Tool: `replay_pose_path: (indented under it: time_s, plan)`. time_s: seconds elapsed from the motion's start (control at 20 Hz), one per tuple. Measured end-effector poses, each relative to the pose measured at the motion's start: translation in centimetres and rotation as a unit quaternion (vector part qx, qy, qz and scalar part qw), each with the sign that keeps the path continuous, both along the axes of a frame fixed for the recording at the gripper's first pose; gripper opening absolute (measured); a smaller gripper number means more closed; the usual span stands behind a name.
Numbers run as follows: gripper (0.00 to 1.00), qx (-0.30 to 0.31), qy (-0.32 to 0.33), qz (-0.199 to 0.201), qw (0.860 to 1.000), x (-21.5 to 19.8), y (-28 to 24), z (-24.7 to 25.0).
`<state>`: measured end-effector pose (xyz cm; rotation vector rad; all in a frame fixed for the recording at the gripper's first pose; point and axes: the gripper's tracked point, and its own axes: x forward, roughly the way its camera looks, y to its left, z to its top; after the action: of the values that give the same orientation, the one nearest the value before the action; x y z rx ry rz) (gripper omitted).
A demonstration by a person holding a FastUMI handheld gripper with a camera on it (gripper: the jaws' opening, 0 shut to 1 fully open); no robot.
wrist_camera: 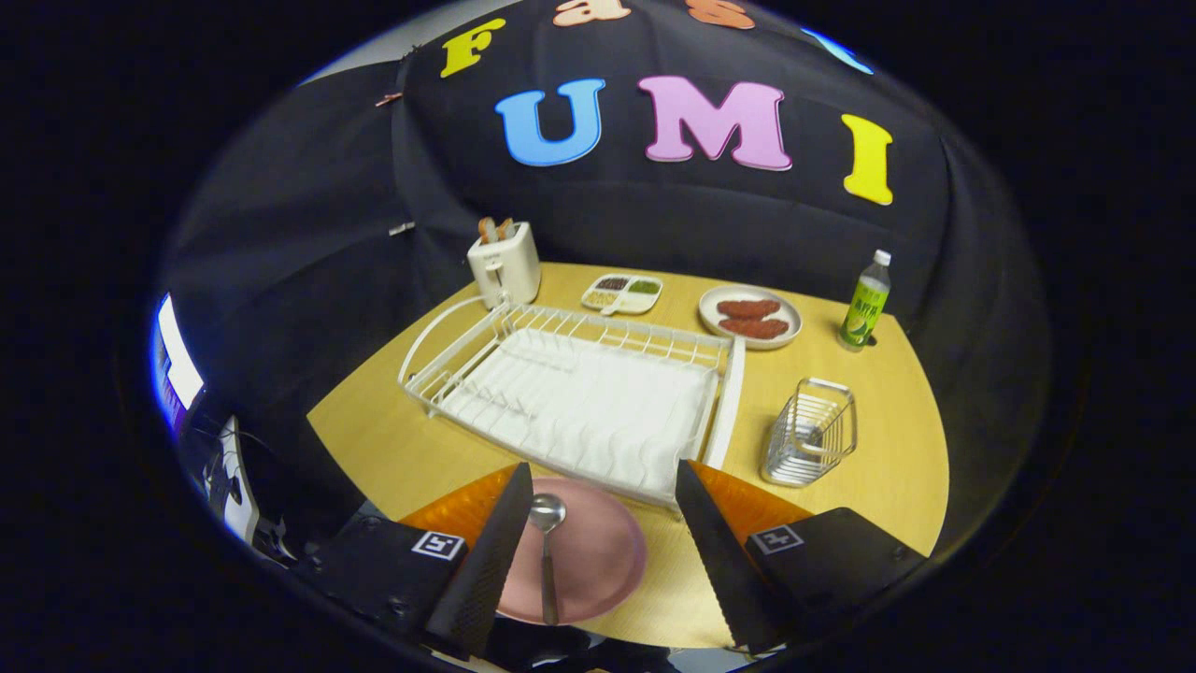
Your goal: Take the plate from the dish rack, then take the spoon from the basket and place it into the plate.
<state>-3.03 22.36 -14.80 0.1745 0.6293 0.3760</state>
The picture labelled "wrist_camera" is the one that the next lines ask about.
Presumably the white divided condiment tray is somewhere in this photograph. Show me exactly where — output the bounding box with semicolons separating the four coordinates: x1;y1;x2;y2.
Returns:
581;273;664;316

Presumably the green label drink bottle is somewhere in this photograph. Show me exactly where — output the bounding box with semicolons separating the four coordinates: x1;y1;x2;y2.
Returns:
838;250;892;351

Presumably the metal wire basket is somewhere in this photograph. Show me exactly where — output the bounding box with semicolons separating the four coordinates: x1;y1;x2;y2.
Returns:
761;378;858;488

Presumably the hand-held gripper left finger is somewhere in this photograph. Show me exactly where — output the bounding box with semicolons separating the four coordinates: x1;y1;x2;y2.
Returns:
290;462;535;660

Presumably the metal spoon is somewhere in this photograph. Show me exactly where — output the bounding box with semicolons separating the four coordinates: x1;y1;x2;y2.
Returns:
529;494;567;625

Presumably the white wire dish rack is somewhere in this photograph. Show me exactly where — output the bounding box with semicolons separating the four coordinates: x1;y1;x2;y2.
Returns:
398;296;747;510

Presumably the bright screen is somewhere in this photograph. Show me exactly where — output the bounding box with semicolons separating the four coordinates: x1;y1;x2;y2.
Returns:
152;293;205;436

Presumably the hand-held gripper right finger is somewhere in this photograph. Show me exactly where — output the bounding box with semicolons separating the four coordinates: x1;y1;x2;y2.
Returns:
675;459;928;655

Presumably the pink plate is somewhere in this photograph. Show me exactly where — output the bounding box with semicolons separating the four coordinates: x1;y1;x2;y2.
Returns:
495;479;648;625

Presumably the white plate with sausages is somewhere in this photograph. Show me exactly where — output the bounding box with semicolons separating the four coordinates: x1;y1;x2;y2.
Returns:
698;285;804;351

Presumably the white curved object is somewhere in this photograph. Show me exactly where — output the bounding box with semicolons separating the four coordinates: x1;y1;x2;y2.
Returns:
207;416;263;543

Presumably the white toaster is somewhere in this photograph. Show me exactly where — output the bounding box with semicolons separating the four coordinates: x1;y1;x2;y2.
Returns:
467;224;541;309

